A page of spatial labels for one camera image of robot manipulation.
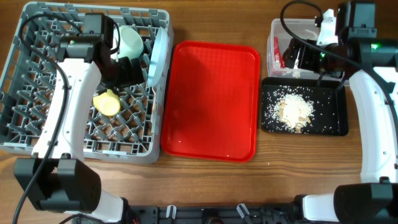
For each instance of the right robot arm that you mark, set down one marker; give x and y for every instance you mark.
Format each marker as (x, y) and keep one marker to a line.
(348, 49)

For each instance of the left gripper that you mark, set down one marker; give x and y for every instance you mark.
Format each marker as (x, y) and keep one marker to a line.
(129, 79)

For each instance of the red plastic tray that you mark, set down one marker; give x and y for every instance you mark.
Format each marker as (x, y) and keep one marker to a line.
(212, 100)

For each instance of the red snack wrapper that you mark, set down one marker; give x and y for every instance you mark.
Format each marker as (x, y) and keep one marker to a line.
(279, 62)

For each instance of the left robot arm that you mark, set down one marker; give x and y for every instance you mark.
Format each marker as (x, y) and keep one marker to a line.
(55, 178)

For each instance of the yellow plastic cup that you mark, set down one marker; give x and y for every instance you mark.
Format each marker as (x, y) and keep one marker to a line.
(107, 103)

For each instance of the white plastic fork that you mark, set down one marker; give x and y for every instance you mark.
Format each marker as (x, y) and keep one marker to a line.
(154, 106)

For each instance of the grey dishwasher rack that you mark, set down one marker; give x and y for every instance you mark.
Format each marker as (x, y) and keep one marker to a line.
(28, 80)

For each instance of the light green bowl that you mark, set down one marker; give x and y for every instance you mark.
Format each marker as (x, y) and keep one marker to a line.
(130, 45)

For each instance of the black plastic tray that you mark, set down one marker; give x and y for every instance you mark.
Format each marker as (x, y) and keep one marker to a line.
(330, 116)

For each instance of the rice and peanut leftovers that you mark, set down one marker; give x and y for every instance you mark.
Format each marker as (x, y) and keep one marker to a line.
(288, 111)

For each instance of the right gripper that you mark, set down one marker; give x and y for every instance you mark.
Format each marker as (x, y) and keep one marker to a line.
(305, 58)

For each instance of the light blue plate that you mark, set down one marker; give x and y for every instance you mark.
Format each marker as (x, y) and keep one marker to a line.
(158, 57)

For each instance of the clear plastic bin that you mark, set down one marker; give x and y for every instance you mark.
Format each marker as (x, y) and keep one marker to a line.
(304, 28)

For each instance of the white napkin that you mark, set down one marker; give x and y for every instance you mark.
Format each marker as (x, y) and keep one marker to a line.
(295, 73)

